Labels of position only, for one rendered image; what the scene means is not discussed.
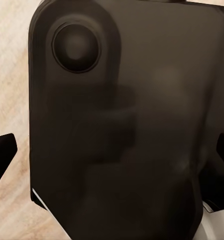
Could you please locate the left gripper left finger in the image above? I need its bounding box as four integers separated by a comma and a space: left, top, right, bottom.
0, 133, 17, 179

